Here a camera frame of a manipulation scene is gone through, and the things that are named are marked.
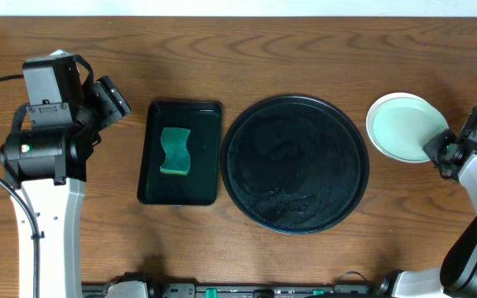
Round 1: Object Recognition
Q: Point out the light green plate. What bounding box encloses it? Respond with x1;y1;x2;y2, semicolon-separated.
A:
373;98;449;163

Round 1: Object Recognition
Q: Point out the white plate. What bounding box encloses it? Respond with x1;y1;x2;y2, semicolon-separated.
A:
365;92;427;163

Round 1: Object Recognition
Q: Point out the green sponge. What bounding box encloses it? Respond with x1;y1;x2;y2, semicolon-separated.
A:
160;127;191;175

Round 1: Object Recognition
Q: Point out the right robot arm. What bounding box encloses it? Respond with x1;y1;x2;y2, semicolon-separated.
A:
376;129;477;297

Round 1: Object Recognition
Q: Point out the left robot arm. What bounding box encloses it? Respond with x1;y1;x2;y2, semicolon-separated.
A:
0;50;132;297

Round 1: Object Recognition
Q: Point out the black rectangular tray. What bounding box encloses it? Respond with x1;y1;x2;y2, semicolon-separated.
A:
137;101;222;206

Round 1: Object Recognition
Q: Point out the black round tray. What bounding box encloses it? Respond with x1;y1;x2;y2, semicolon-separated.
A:
220;94;369;234

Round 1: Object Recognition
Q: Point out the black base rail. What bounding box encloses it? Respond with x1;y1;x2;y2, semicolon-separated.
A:
82;272;375;298

